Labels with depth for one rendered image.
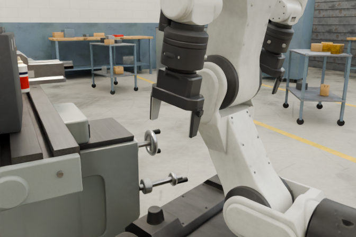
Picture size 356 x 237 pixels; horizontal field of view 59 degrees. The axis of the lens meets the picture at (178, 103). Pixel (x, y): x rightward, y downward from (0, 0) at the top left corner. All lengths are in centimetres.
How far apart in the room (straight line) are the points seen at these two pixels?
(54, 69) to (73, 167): 70
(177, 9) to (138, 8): 772
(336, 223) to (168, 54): 51
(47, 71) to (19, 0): 653
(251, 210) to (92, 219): 66
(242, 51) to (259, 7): 11
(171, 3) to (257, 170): 49
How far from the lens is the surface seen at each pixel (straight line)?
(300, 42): 665
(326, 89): 418
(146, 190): 127
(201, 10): 60
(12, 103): 67
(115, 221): 131
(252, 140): 87
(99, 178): 120
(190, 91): 61
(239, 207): 83
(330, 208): 81
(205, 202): 108
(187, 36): 58
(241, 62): 78
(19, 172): 56
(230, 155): 85
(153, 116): 70
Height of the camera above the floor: 116
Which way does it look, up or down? 14 degrees down
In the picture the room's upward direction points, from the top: straight up
